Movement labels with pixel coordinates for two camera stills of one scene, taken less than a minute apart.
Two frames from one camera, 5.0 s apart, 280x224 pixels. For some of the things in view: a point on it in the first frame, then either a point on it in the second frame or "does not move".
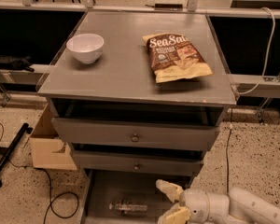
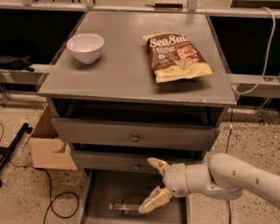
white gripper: [194, 202] -> [175, 180]
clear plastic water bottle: [130, 208] does not move
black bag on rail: [7, 62] does not move
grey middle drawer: [138, 161] does not move
